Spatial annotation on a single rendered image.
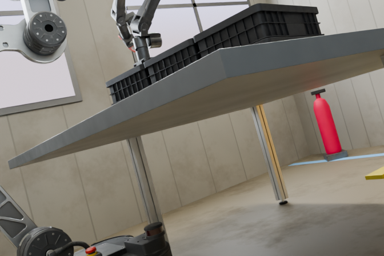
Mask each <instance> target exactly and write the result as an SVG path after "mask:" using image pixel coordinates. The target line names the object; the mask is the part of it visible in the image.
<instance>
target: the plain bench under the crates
mask: <svg viewBox="0 0 384 256"><path fill-rule="evenodd" d="M382 68H384V27H383V28H378V29H370V30H361V31H352V32H348V33H339V34H330V35H322V36H317V37H308V38H300V39H291V40H286V41H277V42H269V43H260V44H255V45H246V46H238V47H229V48H224V49H218V50H216V51H214V52H212V53H211V54H209V55H207V56H205V57H203V58H201V59H199V60H197V61H195V62H193V63H192V64H190V65H188V66H186V67H184V68H182V69H180V70H178V71H176V72H174V73H173V74H171V75H169V76H167V77H165V78H164V79H162V80H160V81H158V82H156V83H154V84H152V85H150V86H148V87H146V88H145V89H143V90H141V91H139V92H137V93H135V94H133V95H131V96H129V97H127V98H126V99H124V100H122V101H120V102H118V103H116V104H114V105H112V106H110V107H109V108H107V109H105V110H103V111H101V112H99V113H98V114H96V115H94V116H92V117H90V118H88V119H86V120H84V121H82V122H80V123H79V124H77V125H75V126H73V127H71V128H69V129H67V130H65V131H63V132H61V133H60V134H58V135H56V136H54V137H52V138H50V139H48V140H46V141H44V142H43V143H41V144H39V145H37V146H35V147H33V148H32V149H30V150H28V151H26V152H24V153H22V154H20V155H18V156H16V157H15V158H13V159H11V160H9V161H8V164H9V168H10V169H14V168H17V167H21V166H26V165H30V164H33V163H37V162H41V161H45V160H48V159H53V158H56V157H61V156H64V155H68V154H72V153H76V152H79V151H84V150H88V149H92V148H95V147H99V146H103V145H108V144H111V143H114V142H119V141H123V140H126V142H127V146H128V148H129V153H130V156H131V161H132V164H133V168H134V172H135V176H136V179H137V183H138V187H139V191H140V194H141V198H142V202H143V206H144V209H145V213H146V217H147V221H148V224H152V223H156V222H162V223H163V225H162V226H163V229H164V231H165V235H164V236H165V241H167V242H168V243H169V240H168V237H167V233H166V229H165V225H164V222H163V218H162V214H161V210H160V207H159V203H158V199H157V195H156V192H155V188H154V184H153V180H152V177H151V173H150V169H149V165H148V162H147V158H146V154H145V150H144V147H143V143H142V139H141V136H142V135H146V134H150V133H154V132H157V131H161V130H166V129H170V128H172V127H177V126H181V125H185V124H188V123H192V122H196V121H201V120H204V119H208V118H212V117H216V116H219V115H224V114H228V113H232V112H235V111H239V110H243V109H248V108H250V110H251V113H252V116H253V120H254V123H255V128H256V130H257V134H258V138H259V141H260V144H261V148H262V152H263V156H264V159H265V162H266V166H267V170H268V173H269V177H270V180H271V184H272V187H273V191H274V195H275V198H276V201H279V200H280V201H281V202H280V203H279V204H280V205H284V204H287V203H288V201H284V199H286V198H288V197H289V196H288V194H287V190H286V186H285V183H284V180H283V176H282V172H281V168H280V166H279V162H278V158H277V154H276V152H275V148H274V144H273V140H272V137H271V134H270V130H269V126H268V123H267V119H266V116H265V112H264V109H263V106H262V104H265V103H268V102H272V101H276V100H278V99H282V98H285V97H289V96H291V95H295V94H299V93H302V92H305V91H308V90H312V89H316V88H318V87H322V86H326V85H329V84H332V83H335V82H339V81H342V80H345V79H349V78H352V77H356V76H358V75H362V74H366V73H369V72H372V71H376V70H379V69H382Z"/></svg>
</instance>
